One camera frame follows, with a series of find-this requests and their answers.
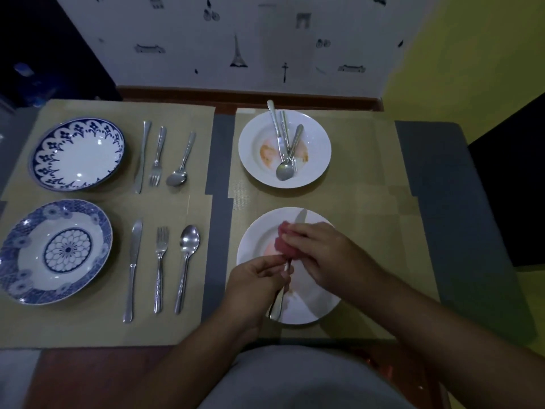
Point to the steel fork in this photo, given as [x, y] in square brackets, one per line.
[284, 123]
[156, 174]
[161, 238]

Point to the steel knife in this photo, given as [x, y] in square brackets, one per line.
[276, 308]
[272, 112]
[141, 166]
[135, 238]

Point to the person's left hand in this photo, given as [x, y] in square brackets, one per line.
[251, 289]

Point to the person's right hand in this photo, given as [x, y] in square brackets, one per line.
[340, 264]

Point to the person's right forearm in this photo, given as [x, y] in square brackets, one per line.
[460, 336]

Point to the beige woven placemat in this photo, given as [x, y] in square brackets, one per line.
[366, 140]
[179, 114]
[85, 332]
[383, 234]

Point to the brown wooden baseboard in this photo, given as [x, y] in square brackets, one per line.
[255, 97]

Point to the steel spoon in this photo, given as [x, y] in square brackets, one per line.
[189, 240]
[285, 171]
[176, 178]

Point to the person's grey shirt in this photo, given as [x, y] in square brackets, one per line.
[306, 383]

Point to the blue geometric rim plate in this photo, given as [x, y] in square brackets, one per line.
[67, 250]

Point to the brown wooden seat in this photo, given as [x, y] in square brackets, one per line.
[93, 379]

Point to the blue floral rim plate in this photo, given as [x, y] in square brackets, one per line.
[81, 157]

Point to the black furniture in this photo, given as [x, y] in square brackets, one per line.
[515, 187]

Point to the person's left forearm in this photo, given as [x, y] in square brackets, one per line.
[191, 370]

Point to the white plate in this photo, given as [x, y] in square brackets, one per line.
[259, 238]
[315, 144]

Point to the red cleaning cloth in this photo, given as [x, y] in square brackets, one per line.
[283, 247]

